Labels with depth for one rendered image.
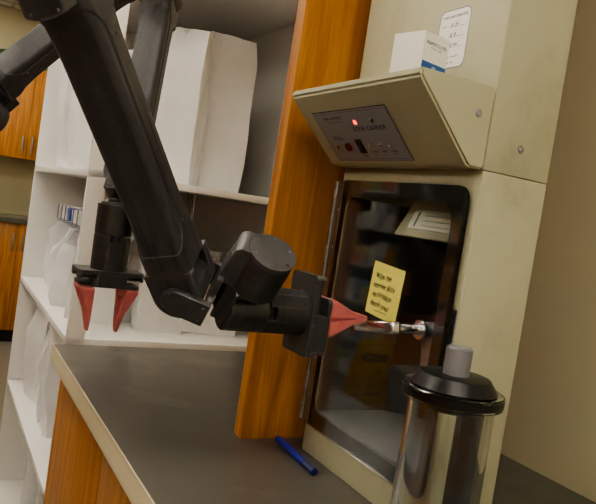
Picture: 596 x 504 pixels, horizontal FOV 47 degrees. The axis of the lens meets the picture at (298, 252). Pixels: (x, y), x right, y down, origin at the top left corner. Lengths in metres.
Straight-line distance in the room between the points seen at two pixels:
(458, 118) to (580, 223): 0.53
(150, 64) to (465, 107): 0.59
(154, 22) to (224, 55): 0.97
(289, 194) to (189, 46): 1.00
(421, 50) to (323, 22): 0.33
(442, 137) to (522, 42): 0.16
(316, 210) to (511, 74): 0.42
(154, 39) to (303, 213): 0.40
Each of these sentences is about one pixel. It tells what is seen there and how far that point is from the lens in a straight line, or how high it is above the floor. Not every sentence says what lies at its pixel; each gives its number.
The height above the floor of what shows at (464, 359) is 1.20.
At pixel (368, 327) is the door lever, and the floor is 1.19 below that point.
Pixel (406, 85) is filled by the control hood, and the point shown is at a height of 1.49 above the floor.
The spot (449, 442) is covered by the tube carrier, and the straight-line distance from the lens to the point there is 0.73.
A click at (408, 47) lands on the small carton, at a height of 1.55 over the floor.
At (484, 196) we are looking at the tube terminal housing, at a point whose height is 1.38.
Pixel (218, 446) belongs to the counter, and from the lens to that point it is 1.13.
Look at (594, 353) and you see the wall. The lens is 1.28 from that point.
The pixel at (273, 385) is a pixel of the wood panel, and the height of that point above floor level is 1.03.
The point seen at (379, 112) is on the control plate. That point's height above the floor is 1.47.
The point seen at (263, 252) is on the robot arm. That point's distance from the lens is 0.75.
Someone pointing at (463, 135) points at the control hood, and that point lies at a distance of 0.84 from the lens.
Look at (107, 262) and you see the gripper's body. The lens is 1.10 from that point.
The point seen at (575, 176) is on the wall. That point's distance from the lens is 1.34.
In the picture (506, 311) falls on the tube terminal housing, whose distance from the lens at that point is 0.92.
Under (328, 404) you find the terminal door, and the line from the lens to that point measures 1.08.
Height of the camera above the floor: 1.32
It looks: 3 degrees down
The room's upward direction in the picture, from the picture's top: 9 degrees clockwise
